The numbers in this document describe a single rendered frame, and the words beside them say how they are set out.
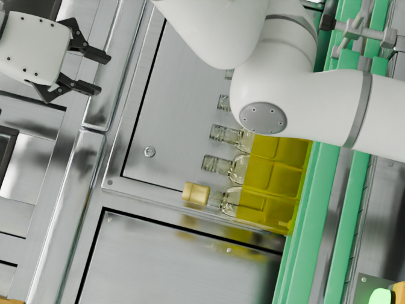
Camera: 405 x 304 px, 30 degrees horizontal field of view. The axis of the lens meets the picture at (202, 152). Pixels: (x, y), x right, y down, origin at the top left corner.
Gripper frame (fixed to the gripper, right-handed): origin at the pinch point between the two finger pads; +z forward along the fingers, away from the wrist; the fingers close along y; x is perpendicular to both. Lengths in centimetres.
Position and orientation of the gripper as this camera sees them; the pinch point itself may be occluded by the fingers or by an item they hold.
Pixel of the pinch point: (93, 72)
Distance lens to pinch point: 121.2
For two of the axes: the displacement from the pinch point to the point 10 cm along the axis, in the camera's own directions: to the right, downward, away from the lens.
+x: 3.8, -1.5, -9.1
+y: -2.4, 9.4, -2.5
